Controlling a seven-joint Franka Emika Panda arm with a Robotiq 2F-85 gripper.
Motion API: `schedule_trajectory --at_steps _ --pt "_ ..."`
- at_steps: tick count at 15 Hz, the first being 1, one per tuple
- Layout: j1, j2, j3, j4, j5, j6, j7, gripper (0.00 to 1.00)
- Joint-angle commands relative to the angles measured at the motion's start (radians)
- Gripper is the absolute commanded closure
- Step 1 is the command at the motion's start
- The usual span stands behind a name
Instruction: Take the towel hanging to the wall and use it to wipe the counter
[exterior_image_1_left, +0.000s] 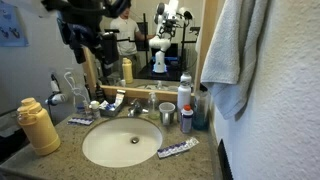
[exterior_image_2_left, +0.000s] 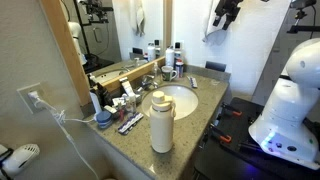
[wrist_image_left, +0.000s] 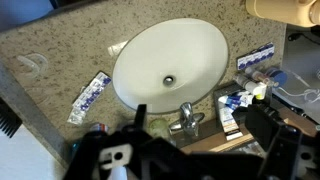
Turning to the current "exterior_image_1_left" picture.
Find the grey terry towel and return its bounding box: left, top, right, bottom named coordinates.
left=201, top=0, right=268, bottom=119

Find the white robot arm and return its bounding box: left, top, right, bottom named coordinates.
left=41, top=0, right=131, bottom=82

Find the grey ceramic mug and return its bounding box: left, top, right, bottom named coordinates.
left=159, top=102, right=175, bottom=125

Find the clear soap dispenser bottle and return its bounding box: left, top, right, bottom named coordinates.
left=148, top=92, right=159, bottom=120

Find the white tall bottle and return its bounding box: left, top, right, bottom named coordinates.
left=177, top=81, right=191, bottom=121

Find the chrome sink faucet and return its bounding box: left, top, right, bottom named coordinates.
left=128, top=99, right=148, bottom=117

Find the small can orange cap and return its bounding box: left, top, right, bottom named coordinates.
left=180, top=105, right=193, bottom=133

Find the blue mouthwash bottle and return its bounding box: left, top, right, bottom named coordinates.
left=192, top=85, right=210, bottom=130

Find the toiletry tray with tubes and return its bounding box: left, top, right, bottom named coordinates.
left=99, top=90, right=126, bottom=117

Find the blue white blister pack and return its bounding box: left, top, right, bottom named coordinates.
left=157, top=137, right=199, bottom=159
left=68, top=117, right=94, bottom=126

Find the white oval sink basin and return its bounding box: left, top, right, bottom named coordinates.
left=82, top=117, right=163, bottom=168

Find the small white jar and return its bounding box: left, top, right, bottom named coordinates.
left=89, top=101, right=101, bottom=119

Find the yellow insulated water bottle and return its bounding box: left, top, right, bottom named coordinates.
left=17, top=97, right=61, bottom=156

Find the wood framed wall mirror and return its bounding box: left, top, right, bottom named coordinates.
left=83, top=0, right=217, bottom=102

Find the white charger cable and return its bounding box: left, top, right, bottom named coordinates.
left=63, top=70, right=90, bottom=109

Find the white wall hair dryer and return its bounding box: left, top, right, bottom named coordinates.
left=45, top=75, right=67, bottom=106

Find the blue wall poster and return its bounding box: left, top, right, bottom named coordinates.
left=0, top=0, right=29, bottom=47

